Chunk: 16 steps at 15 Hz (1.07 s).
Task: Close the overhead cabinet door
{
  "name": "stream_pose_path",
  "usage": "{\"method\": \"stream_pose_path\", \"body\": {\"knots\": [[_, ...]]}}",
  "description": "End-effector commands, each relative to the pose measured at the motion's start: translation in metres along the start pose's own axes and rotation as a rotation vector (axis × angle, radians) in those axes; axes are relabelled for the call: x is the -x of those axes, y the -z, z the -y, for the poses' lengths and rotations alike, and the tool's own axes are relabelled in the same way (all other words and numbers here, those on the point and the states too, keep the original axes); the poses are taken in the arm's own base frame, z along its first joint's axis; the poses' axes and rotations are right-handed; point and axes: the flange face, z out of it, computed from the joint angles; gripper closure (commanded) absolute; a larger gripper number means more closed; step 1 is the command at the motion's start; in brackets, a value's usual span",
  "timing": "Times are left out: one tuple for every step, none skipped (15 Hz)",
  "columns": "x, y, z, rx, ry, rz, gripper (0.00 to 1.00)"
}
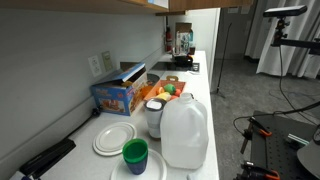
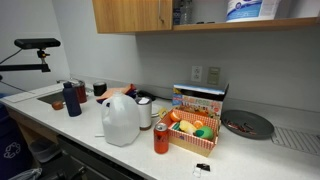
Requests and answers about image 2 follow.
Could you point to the wooden cabinet door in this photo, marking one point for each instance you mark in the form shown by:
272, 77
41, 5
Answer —
130, 16

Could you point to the wooden overhead cabinet body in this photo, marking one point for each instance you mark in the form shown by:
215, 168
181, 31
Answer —
246, 24

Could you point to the white round plate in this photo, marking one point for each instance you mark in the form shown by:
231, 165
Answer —
156, 109

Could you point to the white tumbler with lid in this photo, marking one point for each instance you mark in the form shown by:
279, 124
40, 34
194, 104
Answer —
144, 115

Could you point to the orange slice toy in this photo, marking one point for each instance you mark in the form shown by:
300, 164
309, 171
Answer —
175, 116

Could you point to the yellow toy food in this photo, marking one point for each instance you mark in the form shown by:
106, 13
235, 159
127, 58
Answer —
187, 126

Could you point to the orange cloth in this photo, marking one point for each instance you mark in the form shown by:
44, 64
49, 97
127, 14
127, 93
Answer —
113, 91

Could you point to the red soda can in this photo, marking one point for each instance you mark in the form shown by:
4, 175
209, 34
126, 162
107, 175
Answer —
161, 138

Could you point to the translucent plastic milk jug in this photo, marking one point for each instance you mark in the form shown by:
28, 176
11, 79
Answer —
120, 120

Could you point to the orange toy fruit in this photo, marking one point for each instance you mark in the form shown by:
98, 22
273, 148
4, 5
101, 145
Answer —
198, 123

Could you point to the red checkered cardboard box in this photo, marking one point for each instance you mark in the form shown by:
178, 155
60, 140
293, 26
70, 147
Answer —
191, 140

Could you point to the green toy fruit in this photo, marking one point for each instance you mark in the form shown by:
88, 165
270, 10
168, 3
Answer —
204, 132

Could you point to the black mug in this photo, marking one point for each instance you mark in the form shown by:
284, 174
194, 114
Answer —
99, 88

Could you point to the small white stick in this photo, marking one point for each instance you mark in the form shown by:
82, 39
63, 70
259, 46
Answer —
99, 135

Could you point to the red tumbler with lid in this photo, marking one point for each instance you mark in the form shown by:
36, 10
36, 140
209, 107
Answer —
81, 93

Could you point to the clear water bottle pack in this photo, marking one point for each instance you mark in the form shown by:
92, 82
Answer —
185, 11

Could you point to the small black white clip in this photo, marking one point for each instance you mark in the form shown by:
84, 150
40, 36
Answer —
202, 166

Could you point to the navy water bottle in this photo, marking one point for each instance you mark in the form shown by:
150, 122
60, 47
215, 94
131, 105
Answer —
72, 101

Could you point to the dark grey plate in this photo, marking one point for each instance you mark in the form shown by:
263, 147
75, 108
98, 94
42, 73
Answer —
248, 121

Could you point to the black under-counter appliance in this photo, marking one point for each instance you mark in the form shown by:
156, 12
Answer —
93, 160

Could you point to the brown round ball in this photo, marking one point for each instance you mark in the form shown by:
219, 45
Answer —
57, 105

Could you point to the stainless sink basin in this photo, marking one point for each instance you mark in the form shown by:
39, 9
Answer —
51, 97

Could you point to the grey plastic bin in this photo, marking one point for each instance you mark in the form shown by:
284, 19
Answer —
45, 150

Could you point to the flat grid mat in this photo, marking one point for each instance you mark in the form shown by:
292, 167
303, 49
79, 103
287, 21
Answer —
296, 140

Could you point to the blue recycling bin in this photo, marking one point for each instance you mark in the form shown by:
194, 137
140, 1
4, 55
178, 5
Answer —
11, 146

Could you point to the white wall outlet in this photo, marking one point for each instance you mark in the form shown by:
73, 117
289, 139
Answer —
196, 74

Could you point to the black stereo camera bar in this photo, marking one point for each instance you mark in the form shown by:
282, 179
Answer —
36, 43

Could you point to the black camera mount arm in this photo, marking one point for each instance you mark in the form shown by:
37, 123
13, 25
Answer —
23, 67

